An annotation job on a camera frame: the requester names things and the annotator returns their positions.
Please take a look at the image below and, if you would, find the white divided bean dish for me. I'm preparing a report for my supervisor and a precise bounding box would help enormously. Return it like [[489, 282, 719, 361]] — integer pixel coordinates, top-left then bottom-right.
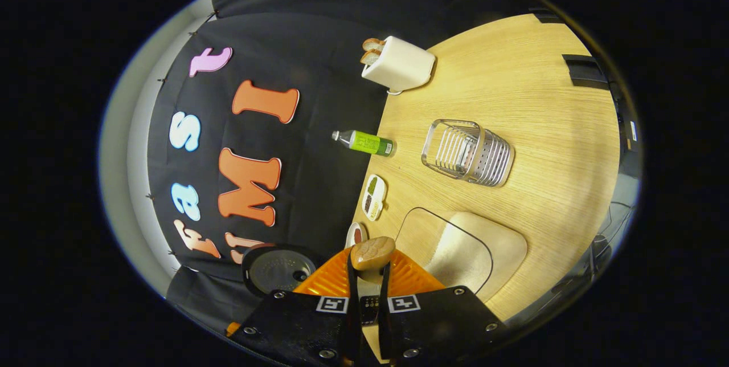
[[362, 174, 388, 222]]

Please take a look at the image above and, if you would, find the green drink bottle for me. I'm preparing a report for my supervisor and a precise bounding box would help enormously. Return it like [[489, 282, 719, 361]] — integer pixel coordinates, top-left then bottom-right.
[[332, 130, 395, 157]]

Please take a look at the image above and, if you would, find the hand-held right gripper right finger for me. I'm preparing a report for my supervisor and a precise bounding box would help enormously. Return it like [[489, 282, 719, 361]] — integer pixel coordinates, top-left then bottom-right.
[[379, 248, 507, 366]]

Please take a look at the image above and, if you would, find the wooden spoon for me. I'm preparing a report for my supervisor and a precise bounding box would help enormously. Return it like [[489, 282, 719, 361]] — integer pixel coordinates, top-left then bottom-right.
[[350, 236, 396, 299]]

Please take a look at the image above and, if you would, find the white toaster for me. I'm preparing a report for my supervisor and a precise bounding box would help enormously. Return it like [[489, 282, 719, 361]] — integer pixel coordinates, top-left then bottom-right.
[[361, 35, 437, 94]]

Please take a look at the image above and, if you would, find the black rice cooker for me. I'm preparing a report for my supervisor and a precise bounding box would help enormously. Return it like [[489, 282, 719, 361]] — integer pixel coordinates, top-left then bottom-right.
[[241, 243, 328, 299]]

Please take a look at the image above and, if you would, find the metal wire chopstick holder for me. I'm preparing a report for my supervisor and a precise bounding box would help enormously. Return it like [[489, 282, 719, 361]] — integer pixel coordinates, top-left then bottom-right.
[[421, 119, 515, 187]]

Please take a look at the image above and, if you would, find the black tape strip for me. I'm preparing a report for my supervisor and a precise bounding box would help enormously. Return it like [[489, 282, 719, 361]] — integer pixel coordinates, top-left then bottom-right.
[[562, 54, 610, 91], [529, 7, 564, 25]]

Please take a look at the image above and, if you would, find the small round white plate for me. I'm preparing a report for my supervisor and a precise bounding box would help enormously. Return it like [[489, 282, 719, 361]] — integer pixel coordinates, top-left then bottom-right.
[[345, 222, 368, 249]]

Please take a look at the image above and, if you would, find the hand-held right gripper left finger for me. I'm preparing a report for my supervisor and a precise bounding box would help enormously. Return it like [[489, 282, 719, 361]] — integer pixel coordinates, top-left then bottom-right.
[[227, 246, 361, 367]]

